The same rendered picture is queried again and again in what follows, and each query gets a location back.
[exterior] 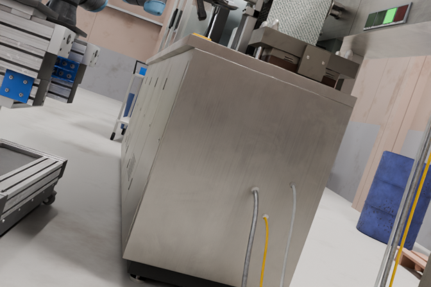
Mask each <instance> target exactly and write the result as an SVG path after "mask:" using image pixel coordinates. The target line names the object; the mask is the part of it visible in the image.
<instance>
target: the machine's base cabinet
mask: <svg viewBox="0 0 431 287"><path fill-rule="evenodd" d="M352 111H353V108H352V107H351V106H347V105H345V104H342V103H340V102H337V101H334V100H332V99H329V98H327V97H323V96H322V95H319V94H315V93H314V92H310V91H308V90H305V89H303V88H300V87H298V86H295V85H292V84H290V83H287V82H284V81H282V80H279V79H276V78H273V77H271V76H268V75H266V74H263V73H261V72H258V71H255V70H253V69H250V68H247V67H245V66H242V65H239V64H237V63H234V62H232V61H229V60H226V59H224V58H221V57H218V56H216V55H213V54H210V53H208V52H205V51H202V50H200V49H197V48H193V49H191V50H188V51H185V52H183V53H180V54H177V55H175V56H172V57H170V58H167V59H164V60H162V61H158V62H156V63H153V64H151V65H148V69H147V71H146V74H145V76H144V78H143V80H142V85H141V88H140V91H139V94H138V97H137V100H136V103H135V106H134V109H133V111H132V114H131V117H130V121H129V123H128V127H127V129H126V131H125V133H124V138H123V142H122V144H121V197H122V252H123V258H124V259H127V273H128V274H130V277H129V278H130V280H131V281H132V282H134V283H137V284H143V283H145V280H146V278H149V279H154V280H157V281H162V282H165V283H170V284H175V285H178V286H183V287H241V286H242V275H243V270H244V262H245V257H246V250H247V246H248V240H249V234H250V230H251V223H252V219H253V208H254V196H253V194H252V193H251V188H252V187H253V186H257V187H258V188H259V193H258V201H259V204H258V218H257V225H256V229H255V235H254V240H253V246H252V250H251V257H250V262H249V270H248V280H247V285H246V287H260V276H261V271H262V262H263V257H264V249H265V244H266V223H265V220H264V219H263V218H262V214H264V213H266V214H267V215H268V219H267V222H268V228H269V236H268V244H267V254H266V262H265V267H264V277H263V283H262V287H280V281H281V276H282V268H283V260H284V256H285V249H286V245H287V239H288V235H289V229H290V224H291V217H292V207H293V190H292V188H291V187H290V186H289V183H290V182H291V181H293V182H295V183H296V187H295V189H296V213H295V218H294V225H293V229H292V236H291V242H290V245H289V252H288V256H287V264H286V269H285V277H284V282H283V287H289V286H290V284H291V281H292V278H293V275H294V272H295V269H296V267H297V264H298V261H299V259H300V256H301V253H302V250H303V247H304V245H305V242H306V239H307V236H308V233H309V231H310V228H311V225H312V222H313V220H314V217H315V214H316V211H317V208H318V206H319V203H320V200H321V198H322V195H323V192H324V189H325V186H326V183H327V181H328V178H329V175H330V173H331V170H332V167H333V165H334V161H335V159H336V156H337V153H338V150H339V148H340V145H341V142H342V139H343V136H344V134H345V131H346V128H347V126H348V122H349V120H350V117H351V114H352ZM145 277H146V278H145Z"/></svg>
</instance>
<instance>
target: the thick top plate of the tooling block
mask: <svg viewBox="0 0 431 287"><path fill-rule="evenodd" d="M248 45H250V46H253V47H256V48H259V46H260V45H261V46H263V47H265V49H268V48H272V47H274V48H276V49H279V50H281V51H284V52H286V53H289V54H291V55H294V56H297V57H298V58H301V55H302V53H303V50H304V48H305V45H311V46H312V47H315V48H317V49H320V50H322V51H325V52H327V53H330V54H331V55H330V59H329V61H328V64H327V66H326V69H329V70H332V71H334V72H337V73H339V74H340V75H339V78H338V79H355V76H356V75H357V71H358V69H359V66H360V64H358V63H356V62H354V61H351V60H348V59H346V58H343V57H342V56H339V55H336V54H334V53H331V52H329V51H326V50H324V49H322V48H319V47H316V46H314V45H312V44H309V43H307V42H304V41H302V40H299V39H297V38H294V37H292V36H290V35H287V34H285V33H282V32H280V31H277V30H275V29H273V28H270V27H267V26H264V27H262V28H258V29H255V30H253V32H252V35H251V38H250V40H249V44H248Z"/></svg>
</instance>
